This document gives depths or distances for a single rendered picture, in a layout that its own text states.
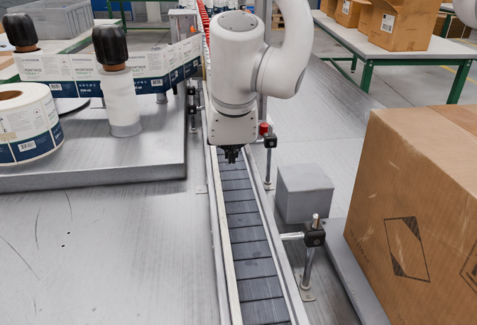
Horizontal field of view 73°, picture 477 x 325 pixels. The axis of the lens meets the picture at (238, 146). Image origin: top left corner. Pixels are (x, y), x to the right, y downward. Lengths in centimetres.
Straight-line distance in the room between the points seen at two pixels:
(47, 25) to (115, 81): 199
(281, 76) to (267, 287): 32
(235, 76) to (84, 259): 44
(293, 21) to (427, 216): 30
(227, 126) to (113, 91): 40
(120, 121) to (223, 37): 54
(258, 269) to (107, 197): 43
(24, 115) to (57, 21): 197
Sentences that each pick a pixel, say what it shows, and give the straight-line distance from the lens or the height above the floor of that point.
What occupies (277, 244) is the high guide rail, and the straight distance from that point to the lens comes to 49.
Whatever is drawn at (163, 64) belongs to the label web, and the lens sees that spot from 115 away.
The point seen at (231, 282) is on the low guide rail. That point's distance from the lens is 51.
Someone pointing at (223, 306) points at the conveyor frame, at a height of 88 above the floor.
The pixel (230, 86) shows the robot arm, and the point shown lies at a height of 114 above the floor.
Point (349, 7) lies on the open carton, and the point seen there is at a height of 95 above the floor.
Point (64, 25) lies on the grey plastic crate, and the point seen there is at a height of 90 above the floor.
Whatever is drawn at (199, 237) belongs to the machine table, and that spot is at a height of 83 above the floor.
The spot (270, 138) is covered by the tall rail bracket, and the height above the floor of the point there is 97.
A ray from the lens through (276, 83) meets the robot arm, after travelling 50.
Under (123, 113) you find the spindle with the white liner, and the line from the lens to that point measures 95.
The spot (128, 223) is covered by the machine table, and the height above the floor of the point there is 83.
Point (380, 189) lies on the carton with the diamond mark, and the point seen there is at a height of 102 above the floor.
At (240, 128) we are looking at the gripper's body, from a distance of 63.
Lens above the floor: 132
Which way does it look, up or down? 30 degrees down
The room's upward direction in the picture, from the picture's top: straight up
